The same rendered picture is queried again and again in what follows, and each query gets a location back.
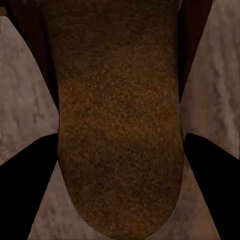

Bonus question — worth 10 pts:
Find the sandal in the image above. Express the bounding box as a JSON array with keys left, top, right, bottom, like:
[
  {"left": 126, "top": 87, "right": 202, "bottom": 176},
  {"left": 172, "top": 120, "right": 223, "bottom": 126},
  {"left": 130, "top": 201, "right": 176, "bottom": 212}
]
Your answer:
[{"left": 0, "top": 0, "right": 213, "bottom": 240}]

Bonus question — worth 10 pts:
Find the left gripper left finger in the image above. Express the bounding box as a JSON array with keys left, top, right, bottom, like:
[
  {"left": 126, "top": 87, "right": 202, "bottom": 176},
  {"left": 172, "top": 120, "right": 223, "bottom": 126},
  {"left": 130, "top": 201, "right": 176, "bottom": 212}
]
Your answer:
[{"left": 0, "top": 133, "right": 58, "bottom": 240}]

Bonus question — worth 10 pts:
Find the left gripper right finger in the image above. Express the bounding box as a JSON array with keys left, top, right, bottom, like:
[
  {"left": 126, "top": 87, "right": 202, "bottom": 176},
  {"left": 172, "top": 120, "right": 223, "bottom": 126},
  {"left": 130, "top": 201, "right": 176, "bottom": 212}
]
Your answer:
[{"left": 184, "top": 133, "right": 240, "bottom": 240}]

